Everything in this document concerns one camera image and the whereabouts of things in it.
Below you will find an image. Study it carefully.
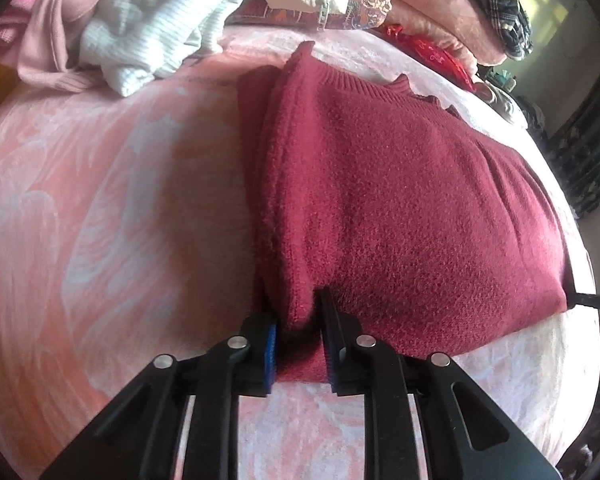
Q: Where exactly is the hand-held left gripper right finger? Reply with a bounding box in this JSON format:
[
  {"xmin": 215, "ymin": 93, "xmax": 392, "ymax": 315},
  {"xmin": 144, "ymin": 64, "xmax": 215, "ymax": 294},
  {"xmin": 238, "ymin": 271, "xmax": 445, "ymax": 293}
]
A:
[{"xmin": 319, "ymin": 287, "xmax": 563, "ymax": 480}]

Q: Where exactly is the dark plaid cloth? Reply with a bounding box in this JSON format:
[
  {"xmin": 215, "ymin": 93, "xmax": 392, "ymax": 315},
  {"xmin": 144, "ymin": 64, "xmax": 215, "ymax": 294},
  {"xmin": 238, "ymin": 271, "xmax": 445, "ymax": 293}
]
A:
[{"xmin": 430, "ymin": 0, "xmax": 536, "ymax": 61}]

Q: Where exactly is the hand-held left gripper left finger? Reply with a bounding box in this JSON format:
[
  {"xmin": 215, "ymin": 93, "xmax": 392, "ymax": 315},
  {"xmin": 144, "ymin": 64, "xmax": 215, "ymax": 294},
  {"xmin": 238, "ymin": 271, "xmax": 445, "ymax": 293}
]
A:
[{"xmin": 39, "ymin": 312, "xmax": 281, "ymax": 480}]

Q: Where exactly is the folded pink fleece blanket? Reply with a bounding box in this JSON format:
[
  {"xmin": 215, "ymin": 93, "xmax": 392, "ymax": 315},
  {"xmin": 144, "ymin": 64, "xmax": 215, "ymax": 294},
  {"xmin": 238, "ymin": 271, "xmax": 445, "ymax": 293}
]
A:
[
  {"xmin": 410, "ymin": 0, "xmax": 506, "ymax": 63},
  {"xmin": 385, "ymin": 0, "xmax": 481, "ymax": 68}
]

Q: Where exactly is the dark patterned cloth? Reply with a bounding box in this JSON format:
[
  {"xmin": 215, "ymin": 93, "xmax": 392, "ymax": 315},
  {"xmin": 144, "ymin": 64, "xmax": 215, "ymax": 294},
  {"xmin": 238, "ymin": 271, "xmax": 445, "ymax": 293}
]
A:
[{"xmin": 525, "ymin": 92, "xmax": 600, "ymax": 221}]

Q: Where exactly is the dusty pink garment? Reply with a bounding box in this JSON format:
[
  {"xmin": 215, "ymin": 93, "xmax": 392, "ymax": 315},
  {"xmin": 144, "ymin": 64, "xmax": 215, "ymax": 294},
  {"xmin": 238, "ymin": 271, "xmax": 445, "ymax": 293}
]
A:
[{"xmin": 17, "ymin": 0, "xmax": 112, "ymax": 93}]

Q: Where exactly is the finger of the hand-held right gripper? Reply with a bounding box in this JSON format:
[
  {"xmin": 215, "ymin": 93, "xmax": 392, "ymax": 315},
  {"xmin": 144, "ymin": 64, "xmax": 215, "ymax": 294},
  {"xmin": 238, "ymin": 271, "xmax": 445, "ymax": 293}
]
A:
[{"xmin": 572, "ymin": 290, "xmax": 600, "ymax": 313}]

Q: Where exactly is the pink printed blanket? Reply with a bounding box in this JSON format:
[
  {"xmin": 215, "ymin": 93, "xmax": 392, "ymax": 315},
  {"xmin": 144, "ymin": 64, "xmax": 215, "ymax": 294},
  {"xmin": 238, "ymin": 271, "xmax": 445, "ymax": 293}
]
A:
[{"xmin": 0, "ymin": 25, "xmax": 596, "ymax": 480}]

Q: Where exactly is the red patterned pouch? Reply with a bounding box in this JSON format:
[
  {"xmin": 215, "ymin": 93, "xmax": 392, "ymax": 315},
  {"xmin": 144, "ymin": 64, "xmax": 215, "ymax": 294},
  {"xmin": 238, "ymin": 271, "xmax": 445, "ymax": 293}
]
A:
[{"xmin": 385, "ymin": 24, "xmax": 477, "ymax": 92}]

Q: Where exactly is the bright pink garment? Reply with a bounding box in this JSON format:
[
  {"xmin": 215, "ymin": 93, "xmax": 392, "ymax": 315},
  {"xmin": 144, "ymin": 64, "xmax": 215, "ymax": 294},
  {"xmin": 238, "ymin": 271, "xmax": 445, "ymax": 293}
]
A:
[{"xmin": 0, "ymin": 0, "xmax": 42, "ymax": 47}]

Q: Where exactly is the maroon knit sweater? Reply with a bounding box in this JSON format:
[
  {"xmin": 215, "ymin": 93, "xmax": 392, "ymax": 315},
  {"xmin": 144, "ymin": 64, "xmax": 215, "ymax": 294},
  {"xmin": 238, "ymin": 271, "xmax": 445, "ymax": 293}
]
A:
[{"xmin": 237, "ymin": 40, "xmax": 581, "ymax": 386}]

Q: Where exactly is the light blue striped garment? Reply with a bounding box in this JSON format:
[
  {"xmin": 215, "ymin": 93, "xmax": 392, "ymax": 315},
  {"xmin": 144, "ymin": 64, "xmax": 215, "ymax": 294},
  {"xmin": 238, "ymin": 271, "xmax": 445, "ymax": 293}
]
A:
[{"xmin": 80, "ymin": 0, "xmax": 268, "ymax": 98}]

